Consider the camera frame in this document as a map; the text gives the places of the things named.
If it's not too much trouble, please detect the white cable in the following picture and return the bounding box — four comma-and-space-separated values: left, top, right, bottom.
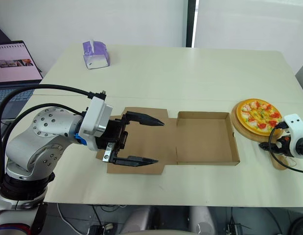
56, 203, 77, 232

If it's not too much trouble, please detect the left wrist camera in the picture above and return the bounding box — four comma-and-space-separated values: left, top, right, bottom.
79, 96, 114, 151

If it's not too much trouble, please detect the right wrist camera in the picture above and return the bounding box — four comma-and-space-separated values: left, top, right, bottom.
282, 113, 303, 158

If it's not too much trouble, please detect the purple tissue box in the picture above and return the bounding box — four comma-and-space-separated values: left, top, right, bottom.
82, 39, 111, 71

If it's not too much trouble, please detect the laptop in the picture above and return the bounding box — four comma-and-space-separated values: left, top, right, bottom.
0, 40, 44, 124

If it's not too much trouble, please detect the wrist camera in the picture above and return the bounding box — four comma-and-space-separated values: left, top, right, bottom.
282, 113, 303, 158
79, 96, 114, 151

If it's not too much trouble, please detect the brown cardboard pizza box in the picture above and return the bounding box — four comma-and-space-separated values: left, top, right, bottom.
95, 106, 241, 175

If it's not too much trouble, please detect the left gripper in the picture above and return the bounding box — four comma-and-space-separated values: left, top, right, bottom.
95, 111, 165, 168

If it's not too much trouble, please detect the pizza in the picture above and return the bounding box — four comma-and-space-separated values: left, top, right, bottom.
236, 98, 282, 137

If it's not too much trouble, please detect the wooden pizza peel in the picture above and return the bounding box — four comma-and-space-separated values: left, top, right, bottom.
230, 100, 297, 170

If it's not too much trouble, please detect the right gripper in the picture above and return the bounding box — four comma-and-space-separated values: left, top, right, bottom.
258, 136, 292, 155

